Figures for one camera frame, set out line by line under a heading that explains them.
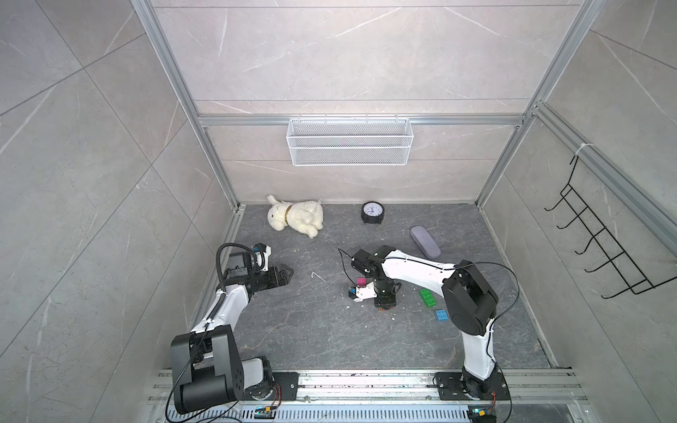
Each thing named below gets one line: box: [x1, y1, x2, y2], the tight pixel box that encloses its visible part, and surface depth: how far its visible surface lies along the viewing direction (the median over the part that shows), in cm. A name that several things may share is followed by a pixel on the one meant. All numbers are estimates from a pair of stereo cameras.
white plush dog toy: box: [266, 194, 324, 239], surface depth 109 cm
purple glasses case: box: [409, 225, 442, 260], surface depth 105 cm
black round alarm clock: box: [360, 200, 385, 225], surface depth 117 cm
